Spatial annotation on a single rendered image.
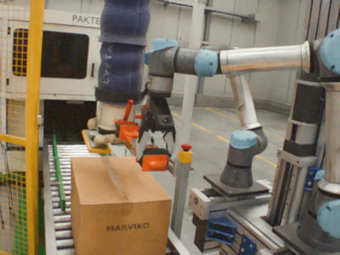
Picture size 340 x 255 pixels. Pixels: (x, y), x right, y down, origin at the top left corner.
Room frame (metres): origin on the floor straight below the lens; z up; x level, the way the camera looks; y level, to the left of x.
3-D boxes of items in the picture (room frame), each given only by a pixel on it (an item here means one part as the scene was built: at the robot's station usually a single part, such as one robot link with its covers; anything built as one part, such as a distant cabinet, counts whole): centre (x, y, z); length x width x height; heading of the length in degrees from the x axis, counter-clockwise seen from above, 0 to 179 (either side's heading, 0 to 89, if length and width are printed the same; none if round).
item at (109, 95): (1.46, 0.25, 1.36); 0.23 x 0.23 x 0.04
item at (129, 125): (1.22, 0.16, 1.25); 0.10 x 0.08 x 0.06; 111
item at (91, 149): (1.42, 0.34, 1.14); 0.34 x 0.10 x 0.05; 21
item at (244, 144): (1.31, -0.34, 1.20); 0.13 x 0.12 x 0.14; 143
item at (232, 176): (1.31, -0.34, 1.09); 0.15 x 0.15 x 0.10
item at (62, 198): (2.42, 0.95, 0.60); 1.60 x 0.10 x 0.09; 24
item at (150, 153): (0.89, 0.04, 1.25); 0.08 x 0.07 x 0.05; 21
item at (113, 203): (1.45, 0.24, 0.75); 0.60 x 0.40 x 0.40; 22
